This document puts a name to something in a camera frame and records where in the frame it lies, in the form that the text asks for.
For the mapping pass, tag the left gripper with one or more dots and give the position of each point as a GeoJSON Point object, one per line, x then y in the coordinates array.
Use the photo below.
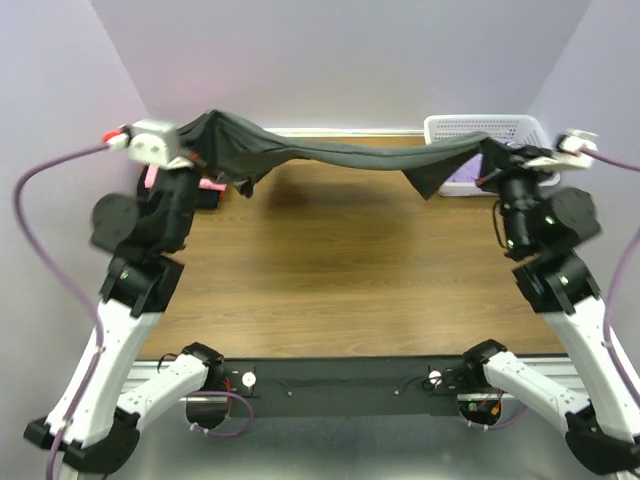
{"type": "Point", "coordinates": [191, 167]}

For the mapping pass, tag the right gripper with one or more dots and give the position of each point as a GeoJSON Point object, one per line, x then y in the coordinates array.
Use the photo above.
{"type": "Point", "coordinates": [501, 160]}

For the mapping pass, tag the dark grey t-shirt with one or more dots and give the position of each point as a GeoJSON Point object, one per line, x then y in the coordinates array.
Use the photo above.
{"type": "Point", "coordinates": [238, 152]}

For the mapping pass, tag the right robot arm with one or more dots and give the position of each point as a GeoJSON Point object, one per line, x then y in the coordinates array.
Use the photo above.
{"type": "Point", "coordinates": [600, 427]}

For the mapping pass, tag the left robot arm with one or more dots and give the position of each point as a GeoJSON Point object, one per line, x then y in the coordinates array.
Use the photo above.
{"type": "Point", "coordinates": [95, 427]}

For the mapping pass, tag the white plastic laundry basket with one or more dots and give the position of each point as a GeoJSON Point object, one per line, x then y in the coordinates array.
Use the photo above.
{"type": "Point", "coordinates": [512, 130]}

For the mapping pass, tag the purple t-shirt in basket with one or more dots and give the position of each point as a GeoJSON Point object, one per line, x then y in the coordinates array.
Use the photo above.
{"type": "Point", "coordinates": [469, 172]}

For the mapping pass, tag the folded black t-shirt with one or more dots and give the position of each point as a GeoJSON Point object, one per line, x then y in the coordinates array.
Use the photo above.
{"type": "Point", "coordinates": [207, 199]}

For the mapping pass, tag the folded pink t-shirt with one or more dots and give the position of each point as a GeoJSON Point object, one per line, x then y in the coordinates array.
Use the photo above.
{"type": "Point", "coordinates": [149, 175]}

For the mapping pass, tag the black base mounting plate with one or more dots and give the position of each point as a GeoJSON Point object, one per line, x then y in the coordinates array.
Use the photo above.
{"type": "Point", "coordinates": [344, 386]}

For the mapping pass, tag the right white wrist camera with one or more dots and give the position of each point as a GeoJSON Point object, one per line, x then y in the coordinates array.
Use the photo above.
{"type": "Point", "coordinates": [567, 155]}

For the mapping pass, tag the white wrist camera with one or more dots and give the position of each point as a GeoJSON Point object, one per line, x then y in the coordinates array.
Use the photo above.
{"type": "Point", "coordinates": [567, 155]}
{"type": "Point", "coordinates": [150, 142]}

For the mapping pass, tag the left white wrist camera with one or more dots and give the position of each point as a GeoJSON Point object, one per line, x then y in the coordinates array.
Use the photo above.
{"type": "Point", "coordinates": [150, 142]}

